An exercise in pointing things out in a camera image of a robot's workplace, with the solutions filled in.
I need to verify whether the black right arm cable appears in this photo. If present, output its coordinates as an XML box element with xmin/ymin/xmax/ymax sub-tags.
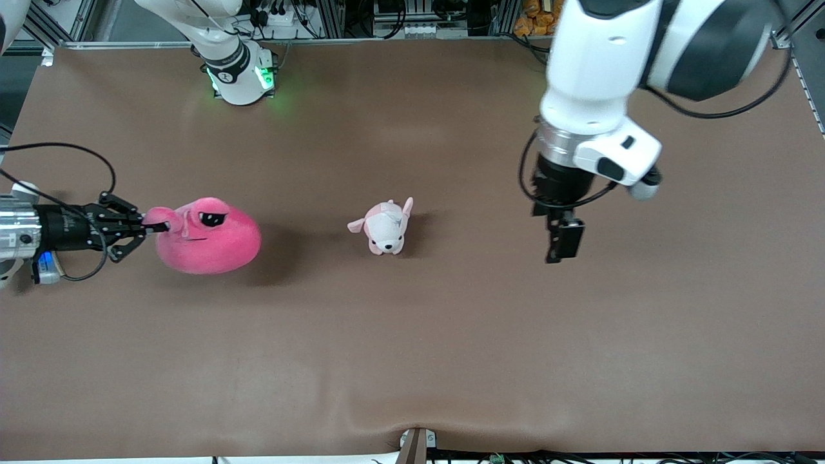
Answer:
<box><xmin>0</xmin><ymin>142</ymin><xmax>117</xmax><ymax>282</ymax></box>

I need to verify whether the metal table edge bracket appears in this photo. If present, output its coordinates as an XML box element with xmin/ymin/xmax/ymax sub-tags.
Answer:
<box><xmin>400</xmin><ymin>428</ymin><xmax>436</xmax><ymax>464</ymax></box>

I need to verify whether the hot pink round plush toy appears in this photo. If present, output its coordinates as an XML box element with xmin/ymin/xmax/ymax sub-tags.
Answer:
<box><xmin>143</xmin><ymin>197</ymin><xmax>262</xmax><ymax>275</ymax></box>

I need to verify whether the pale pink white plush dog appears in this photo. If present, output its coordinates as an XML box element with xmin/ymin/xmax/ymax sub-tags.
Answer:
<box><xmin>347</xmin><ymin>197</ymin><xmax>414</xmax><ymax>256</ymax></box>

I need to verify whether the orange plush toy pile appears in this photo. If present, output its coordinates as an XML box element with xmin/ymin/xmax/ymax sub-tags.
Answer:
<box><xmin>514</xmin><ymin>0</ymin><xmax>568</xmax><ymax>37</ymax></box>

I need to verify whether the white power strip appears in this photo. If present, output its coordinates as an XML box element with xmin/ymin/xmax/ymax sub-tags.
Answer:
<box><xmin>258</xmin><ymin>6</ymin><xmax>305</xmax><ymax>28</ymax></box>

